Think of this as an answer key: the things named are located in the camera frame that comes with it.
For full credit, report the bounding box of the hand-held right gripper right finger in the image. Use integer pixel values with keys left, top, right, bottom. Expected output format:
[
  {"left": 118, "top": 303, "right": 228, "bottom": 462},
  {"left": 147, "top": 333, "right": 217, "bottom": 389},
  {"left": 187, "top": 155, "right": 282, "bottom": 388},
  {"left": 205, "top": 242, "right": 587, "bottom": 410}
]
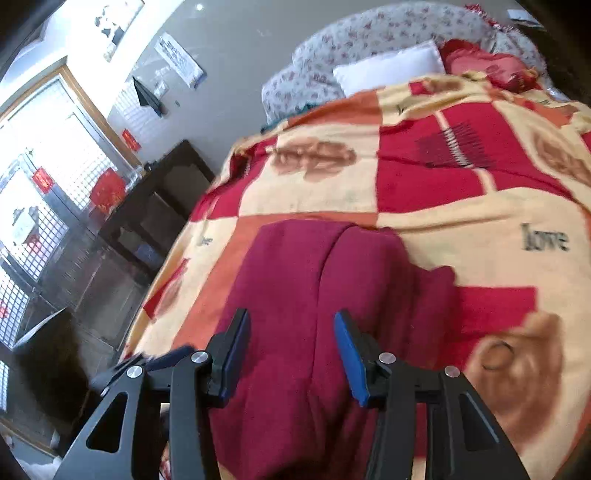
[{"left": 333, "top": 310, "right": 532, "bottom": 480}]

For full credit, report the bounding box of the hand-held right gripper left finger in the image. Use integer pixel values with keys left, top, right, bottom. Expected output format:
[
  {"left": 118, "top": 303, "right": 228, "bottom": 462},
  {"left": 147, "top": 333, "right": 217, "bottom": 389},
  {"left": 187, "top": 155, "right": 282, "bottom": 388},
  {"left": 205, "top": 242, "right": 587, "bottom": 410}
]
[{"left": 53, "top": 308, "right": 251, "bottom": 480}]

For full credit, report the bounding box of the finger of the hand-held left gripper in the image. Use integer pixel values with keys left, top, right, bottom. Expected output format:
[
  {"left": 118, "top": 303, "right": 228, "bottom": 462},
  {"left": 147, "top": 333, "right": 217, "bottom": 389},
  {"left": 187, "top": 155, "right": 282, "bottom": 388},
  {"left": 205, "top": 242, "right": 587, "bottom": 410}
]
[{"left": 90, "top": 344, "right": 195, "bottom": 398}]

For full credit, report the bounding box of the dark red shirt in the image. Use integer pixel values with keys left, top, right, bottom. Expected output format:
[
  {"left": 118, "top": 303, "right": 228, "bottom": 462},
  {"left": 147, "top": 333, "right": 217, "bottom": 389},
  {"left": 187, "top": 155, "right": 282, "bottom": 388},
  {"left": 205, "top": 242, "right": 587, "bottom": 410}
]
[{"left": 203, "top": 220, "right": 458, "bottom": 480}]

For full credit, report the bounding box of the dark furniture piece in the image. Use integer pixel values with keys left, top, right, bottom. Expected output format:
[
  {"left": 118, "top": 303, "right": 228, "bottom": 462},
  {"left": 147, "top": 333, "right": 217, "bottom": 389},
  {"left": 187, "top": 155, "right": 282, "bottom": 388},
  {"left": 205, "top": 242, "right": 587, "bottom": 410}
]
[{"left": 13, "top": 308, "right": 93, "bottom": 421}]

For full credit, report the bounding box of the dark wooden cabinet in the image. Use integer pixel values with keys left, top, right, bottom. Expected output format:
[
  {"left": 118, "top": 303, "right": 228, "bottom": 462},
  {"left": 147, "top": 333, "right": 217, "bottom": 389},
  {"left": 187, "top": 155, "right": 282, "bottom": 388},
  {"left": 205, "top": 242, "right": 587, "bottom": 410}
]
[{"left": 99, "top": 140, "right": 215, "bottom": 282}]

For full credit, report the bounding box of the red paper window decoration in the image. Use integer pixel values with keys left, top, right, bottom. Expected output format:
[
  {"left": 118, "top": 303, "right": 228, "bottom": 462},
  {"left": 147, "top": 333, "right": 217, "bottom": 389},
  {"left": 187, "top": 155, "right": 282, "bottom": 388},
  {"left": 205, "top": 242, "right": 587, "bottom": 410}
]
[{"left": 90, "top": 168, "right": 126, "bottom": 213}]

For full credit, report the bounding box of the clear glass jar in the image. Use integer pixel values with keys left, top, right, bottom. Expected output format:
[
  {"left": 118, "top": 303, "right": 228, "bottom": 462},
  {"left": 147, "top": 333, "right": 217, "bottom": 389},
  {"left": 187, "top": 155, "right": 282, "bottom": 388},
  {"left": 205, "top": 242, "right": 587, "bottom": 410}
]
[{"left": 127, "top": 161, "right": 153, "bottom": 190}]

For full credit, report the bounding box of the red orange printed blanket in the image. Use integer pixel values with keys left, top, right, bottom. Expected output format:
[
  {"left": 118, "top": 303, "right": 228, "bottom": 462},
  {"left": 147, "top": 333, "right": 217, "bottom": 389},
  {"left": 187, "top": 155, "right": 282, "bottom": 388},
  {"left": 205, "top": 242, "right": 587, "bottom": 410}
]
[{"left": 122, "top": 71, "right": 591, "bottom": 480}]

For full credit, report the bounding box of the wooden framed window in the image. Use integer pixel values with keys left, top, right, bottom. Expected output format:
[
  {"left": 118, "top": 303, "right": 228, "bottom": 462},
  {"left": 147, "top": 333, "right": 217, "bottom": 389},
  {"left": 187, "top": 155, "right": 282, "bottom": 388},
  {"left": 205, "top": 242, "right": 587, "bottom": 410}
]
[{"left": 0, "top": 65, "right": 141, "bottom": 347}]

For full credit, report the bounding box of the dark hanging cloth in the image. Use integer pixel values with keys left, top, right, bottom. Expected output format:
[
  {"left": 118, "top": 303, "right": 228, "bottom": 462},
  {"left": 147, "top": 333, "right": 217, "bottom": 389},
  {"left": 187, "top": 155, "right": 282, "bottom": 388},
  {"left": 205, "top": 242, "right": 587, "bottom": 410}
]
[{"left": 132, "top": 76, "right": 164, "bottom": 117}]

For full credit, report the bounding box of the white pillow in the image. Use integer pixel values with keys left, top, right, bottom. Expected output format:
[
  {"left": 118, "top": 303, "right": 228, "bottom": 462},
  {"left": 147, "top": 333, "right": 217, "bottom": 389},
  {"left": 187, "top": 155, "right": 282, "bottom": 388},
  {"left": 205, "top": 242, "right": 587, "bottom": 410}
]
[{"left": 332, "top": 40, "right": 446, "bottom": 97}]

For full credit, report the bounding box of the eye chart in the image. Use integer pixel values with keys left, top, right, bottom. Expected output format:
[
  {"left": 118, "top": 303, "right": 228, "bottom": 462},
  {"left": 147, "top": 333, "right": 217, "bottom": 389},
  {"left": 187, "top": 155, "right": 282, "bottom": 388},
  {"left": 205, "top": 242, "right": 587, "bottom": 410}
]
[{"left": 154, "top": 33, "right": 205, "bottom": 88}]

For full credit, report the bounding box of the red cushion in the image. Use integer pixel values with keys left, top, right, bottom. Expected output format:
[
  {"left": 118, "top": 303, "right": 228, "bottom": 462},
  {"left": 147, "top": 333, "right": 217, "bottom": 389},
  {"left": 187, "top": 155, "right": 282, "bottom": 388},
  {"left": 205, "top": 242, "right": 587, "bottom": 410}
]
[{"left": 438, "top": 39, "right": 541, "bottom": 90}]

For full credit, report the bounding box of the grey floral quilt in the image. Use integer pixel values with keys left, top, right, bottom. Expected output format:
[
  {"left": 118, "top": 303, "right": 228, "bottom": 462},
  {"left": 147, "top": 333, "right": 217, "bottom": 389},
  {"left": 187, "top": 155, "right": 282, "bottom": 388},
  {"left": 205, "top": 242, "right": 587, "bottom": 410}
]
[{"left": 261, "top": 2, "right": 548, "bottom": 125}]

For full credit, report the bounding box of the red fringed cloth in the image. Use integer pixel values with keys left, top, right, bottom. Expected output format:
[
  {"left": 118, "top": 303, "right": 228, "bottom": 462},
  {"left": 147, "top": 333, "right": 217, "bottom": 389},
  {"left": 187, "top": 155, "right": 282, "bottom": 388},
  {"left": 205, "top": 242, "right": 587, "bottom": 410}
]
[{"left": 464, "top": 4, "right": 513, "bottom": 35}]

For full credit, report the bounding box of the dark carved headboard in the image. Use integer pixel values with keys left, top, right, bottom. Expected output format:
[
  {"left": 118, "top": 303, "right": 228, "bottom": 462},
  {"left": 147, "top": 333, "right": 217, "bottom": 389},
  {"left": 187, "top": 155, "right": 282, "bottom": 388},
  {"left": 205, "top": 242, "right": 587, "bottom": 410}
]
[{"left": 508, "top": 0, "right": 591, "bottom": 93}]

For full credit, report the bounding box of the black hair tie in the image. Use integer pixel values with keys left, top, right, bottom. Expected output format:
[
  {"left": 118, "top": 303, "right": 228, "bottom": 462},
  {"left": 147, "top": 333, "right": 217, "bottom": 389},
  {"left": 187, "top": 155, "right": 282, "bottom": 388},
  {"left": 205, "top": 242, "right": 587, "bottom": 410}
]
[{"left": 481, "top": 340, "right": 514, "bottom": 371}]

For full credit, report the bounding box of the wall poster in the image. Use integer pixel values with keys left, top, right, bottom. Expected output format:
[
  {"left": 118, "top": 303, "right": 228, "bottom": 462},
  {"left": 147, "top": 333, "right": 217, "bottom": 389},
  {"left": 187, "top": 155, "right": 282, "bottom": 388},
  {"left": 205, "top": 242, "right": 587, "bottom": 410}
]
[{"left": 95, "top": 0, "right": 146, "bottom": 63}]

